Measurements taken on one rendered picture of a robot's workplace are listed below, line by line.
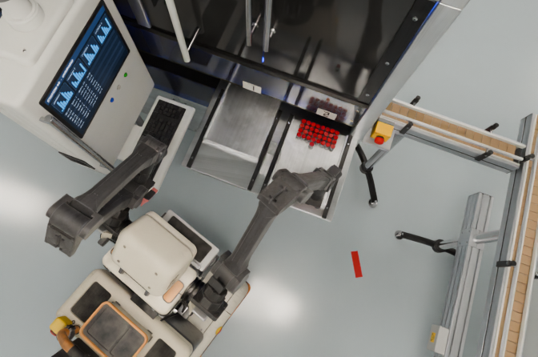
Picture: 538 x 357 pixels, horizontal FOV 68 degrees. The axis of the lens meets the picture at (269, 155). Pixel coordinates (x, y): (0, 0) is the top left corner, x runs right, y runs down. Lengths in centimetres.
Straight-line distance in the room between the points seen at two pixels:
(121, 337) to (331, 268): 137
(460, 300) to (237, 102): 145
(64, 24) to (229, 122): 80
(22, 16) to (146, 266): 77
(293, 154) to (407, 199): 123
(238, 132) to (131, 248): 79
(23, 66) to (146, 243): 61
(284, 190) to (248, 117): 79
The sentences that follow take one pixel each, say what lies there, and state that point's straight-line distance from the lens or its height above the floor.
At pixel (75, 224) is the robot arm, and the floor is 161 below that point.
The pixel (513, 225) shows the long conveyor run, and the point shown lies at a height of 93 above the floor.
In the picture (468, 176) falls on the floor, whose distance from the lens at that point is 304.
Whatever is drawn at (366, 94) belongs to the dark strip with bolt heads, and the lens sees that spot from 150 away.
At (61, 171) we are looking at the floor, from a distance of 295.
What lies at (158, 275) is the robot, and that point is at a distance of 124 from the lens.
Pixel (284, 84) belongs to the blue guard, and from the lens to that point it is 162.
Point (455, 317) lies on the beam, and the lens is 226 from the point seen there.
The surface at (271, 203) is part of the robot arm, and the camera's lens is 106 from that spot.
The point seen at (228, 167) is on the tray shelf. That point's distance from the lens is 177.
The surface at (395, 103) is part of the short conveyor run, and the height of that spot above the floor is 95.
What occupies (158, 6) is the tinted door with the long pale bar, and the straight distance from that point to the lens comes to 156.
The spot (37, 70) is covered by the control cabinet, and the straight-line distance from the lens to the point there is 133.
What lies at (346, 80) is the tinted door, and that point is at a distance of 147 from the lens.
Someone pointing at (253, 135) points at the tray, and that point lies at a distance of 181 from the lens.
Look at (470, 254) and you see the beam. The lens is 232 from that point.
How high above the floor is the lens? 258
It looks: 72 degrees down
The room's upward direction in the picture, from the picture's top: 8 degrees clockwise
